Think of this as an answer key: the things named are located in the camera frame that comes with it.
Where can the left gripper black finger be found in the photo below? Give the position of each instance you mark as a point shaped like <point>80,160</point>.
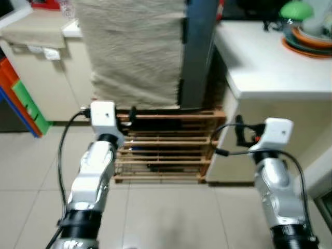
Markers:
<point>134,116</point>

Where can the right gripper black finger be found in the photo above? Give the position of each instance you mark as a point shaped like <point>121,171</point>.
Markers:
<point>239,122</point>

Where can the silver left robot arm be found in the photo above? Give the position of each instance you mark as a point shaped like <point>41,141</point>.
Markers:
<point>93,174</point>

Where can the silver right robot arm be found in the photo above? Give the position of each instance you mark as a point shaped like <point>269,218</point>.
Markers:
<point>275,187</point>

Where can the dark grey fridge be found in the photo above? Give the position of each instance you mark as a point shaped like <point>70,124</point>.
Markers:
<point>199,52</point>

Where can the wooden slatted rack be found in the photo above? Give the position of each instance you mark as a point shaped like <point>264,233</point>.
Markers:
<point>166,142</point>

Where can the white counter table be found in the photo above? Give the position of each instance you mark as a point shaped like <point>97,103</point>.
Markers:
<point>270,67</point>

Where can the large beige draped cloth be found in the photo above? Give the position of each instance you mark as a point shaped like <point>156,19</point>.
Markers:
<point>129,52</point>

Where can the beige kitchen cabinet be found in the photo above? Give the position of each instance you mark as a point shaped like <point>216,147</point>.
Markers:
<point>57,88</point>

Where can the orange plate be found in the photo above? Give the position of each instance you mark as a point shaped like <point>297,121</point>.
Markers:
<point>301,53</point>

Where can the green plastic panel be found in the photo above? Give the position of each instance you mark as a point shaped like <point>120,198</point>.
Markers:
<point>31,106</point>

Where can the dark teal plate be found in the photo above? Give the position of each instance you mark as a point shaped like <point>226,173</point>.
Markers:
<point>298,45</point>

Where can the white label tag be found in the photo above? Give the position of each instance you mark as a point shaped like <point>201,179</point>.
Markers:
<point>52,53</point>
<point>35,49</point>

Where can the green glass door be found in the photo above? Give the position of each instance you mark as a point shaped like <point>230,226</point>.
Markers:
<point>324,210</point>

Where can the orange bowl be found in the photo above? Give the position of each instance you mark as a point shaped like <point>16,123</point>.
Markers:
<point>311,40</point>

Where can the red container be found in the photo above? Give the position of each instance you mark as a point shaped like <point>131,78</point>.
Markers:
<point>220,10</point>

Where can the orange plastic panel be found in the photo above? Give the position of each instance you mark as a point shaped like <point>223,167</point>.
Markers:
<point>9,83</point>

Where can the green bowl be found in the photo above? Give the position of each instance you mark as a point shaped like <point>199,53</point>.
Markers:
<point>295,10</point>

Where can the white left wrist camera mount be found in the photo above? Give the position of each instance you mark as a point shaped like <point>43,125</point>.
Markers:
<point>104,116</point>

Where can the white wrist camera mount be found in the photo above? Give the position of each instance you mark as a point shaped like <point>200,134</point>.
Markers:
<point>277,132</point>
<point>104,116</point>

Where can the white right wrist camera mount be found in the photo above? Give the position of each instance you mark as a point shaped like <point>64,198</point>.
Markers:
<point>277,132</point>

